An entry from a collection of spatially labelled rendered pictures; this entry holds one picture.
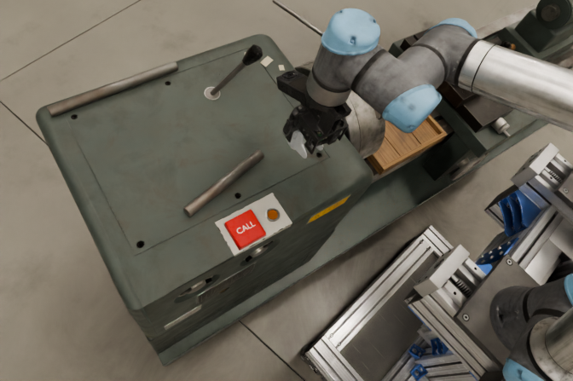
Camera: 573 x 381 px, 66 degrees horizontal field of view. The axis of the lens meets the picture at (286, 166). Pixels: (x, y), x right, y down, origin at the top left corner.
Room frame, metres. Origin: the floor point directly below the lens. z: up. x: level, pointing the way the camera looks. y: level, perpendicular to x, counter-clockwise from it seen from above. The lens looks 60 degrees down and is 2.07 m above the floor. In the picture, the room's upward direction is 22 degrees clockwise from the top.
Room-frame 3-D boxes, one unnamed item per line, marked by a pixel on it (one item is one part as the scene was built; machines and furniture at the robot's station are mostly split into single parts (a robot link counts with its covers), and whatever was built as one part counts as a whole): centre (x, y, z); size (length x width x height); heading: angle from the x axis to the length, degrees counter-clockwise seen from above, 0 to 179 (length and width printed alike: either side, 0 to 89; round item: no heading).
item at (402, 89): (0.47, -0.12, 1.59); 0.11 x 0.11 x 0.08; 66
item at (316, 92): (0.50, -0.02, 1.52); 0.08 x 0.08 x 0.05
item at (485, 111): (1.27, -0.45, 0.95); 0.43 x 0.18 x 0.04; 52
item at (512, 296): (0.38, -0.61, 1.21); 0.15 x 0.15 x 0.10
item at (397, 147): (1.03, -0.24, 0.89); 0.36 x 0.30 x 0.04; 52
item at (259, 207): (0.32, 0.02, 1.23); 0.13 x 0.08 x 0.06; 142
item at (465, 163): (1.16, -0.65, 0.73); 0.27 x 0.12 x 0.27; 142
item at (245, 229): (0.30, 0.03, 1.26); 0.06 x 0.06 x 0.02; 52
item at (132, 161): (0.47, 0.16, 1.06); 0.59 x 0.48 x 0.39; 142
